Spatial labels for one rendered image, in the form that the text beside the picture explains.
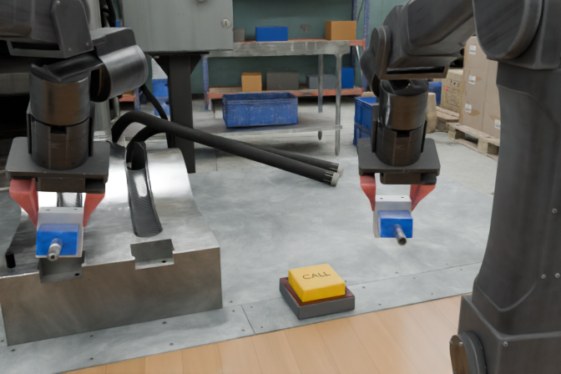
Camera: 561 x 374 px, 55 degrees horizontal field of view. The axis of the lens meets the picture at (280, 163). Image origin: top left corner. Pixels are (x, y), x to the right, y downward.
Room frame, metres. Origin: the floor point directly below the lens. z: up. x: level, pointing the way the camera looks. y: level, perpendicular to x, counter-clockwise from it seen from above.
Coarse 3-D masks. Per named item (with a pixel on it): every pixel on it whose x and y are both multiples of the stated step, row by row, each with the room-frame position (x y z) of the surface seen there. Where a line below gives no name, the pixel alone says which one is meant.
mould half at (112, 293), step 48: (48, 192) 0.81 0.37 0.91; (96, 240) 0.66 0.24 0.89; (144, 240) 0.65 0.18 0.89; (192, 240) 0.65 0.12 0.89; (0, 288) 0.56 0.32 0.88; (48, 288) 0.57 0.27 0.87; (96, 288) 0.59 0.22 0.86; (144, 288) 0.60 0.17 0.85; (192, 288) 0.62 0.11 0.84; (48, 336) 0.57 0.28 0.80
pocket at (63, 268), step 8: (40, 264) 0.61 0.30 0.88; (48, 264) 0.61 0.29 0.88; (56, 264) 0.62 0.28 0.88; (64, 264) 0.62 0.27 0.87; (72, 264) 0.62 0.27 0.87; (80, 264) 0.62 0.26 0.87; (40, 272) 0.60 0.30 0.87; (48, 272) 0.61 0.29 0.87; (56, 272) 0.62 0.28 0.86; (64, 272) 0.62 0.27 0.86; (72, 272) 0.62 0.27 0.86; (80, 272) 0.62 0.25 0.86; (40, 280) 0.57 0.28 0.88; (48, 280) 0.57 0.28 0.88; (56, 280) 0.57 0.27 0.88
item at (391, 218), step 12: (384, 204) 0.70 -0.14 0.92; (396, 204) 0.70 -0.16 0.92; (408, 204) 0.70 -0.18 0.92; (384, 216) 0.67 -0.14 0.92; (396, 216) 0.67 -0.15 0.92; (408, 216) 0.66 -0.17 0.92; (372, 228) 0.73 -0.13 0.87; (384, 228) 0.66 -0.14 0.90; (396, 228) 0.64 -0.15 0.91; (408, 228) 0.66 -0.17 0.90
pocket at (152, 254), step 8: (160, 240) 0.66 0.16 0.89; (168, 240) 0.66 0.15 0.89; (136, 248) 0.65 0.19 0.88; (144, 248) 0.65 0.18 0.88; (152, 248) 0.65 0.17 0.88; (160, 248) 0.66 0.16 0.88; (168, 248) 0.66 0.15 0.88; (136, 256) 0.65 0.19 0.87; (144, 256) 0.65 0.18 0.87; (152, 256) 0.65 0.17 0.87; (160, 256) 0.66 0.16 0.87; (168, 256) 0.66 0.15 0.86; (136, 264) 0.64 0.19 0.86; (144, 264) 0.64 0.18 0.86; (152, 264) 0.64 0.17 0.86; (160, 264) 0.62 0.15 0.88; (168, 264) 0.62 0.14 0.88
